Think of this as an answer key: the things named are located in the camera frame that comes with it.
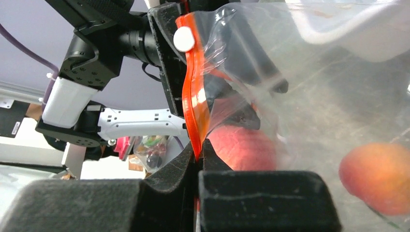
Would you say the red peach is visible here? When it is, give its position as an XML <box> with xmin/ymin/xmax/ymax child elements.
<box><xmin>208</xmin><ymin>125</ymin><xmax>277</xmax><ymax>171</ymax></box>

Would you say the clutter bag in background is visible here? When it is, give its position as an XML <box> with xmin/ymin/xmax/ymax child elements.
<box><xmin>133</xmin><ymin>135</ymin><xmax>169</xmax><ymax>174</ymax></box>

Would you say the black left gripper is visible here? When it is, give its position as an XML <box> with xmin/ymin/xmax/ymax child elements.
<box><xmin>118</xmin><ymin>2</ymin><xmax>187</xmax><ymax>117</ymax></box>

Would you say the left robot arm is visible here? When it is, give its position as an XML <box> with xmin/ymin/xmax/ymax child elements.
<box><xmin>36</xmin><ymin>0</ymin><xmax>226</xmax><ymax>147</ymax></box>

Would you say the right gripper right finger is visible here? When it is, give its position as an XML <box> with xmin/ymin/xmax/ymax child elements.
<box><xmin>198</xmin><ymin>140</ymin><xmax>342</xmax><ymax>232</ymax></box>

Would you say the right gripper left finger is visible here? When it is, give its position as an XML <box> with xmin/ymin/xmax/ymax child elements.
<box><xmin>0</xmin><ymin>144</ymin><xmax>196</xmax><ymax>232</ymax></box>

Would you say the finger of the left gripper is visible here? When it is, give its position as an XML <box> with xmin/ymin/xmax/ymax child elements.
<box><xmin>205</xmin><ymin>13</ymin><xmax>289</xmax><ymax>130</ymax></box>

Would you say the clear zip top bag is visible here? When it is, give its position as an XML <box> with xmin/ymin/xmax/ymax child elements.
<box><xmin>174</xmin><ymin>0</ymin><xmax>410</xmax><ymax>232</ymax></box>

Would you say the orange peach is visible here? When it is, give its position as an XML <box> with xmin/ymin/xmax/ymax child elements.
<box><xmin>338</xmin><ymin>143</ymin><xmax>410</xmax><ymax>216</ymax></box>

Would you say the white plastic bin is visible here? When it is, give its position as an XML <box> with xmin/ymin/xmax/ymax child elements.
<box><xmin>285</xmin><ymin>0</ymin><xmax>410</xmax><ymax>62</ymax></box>

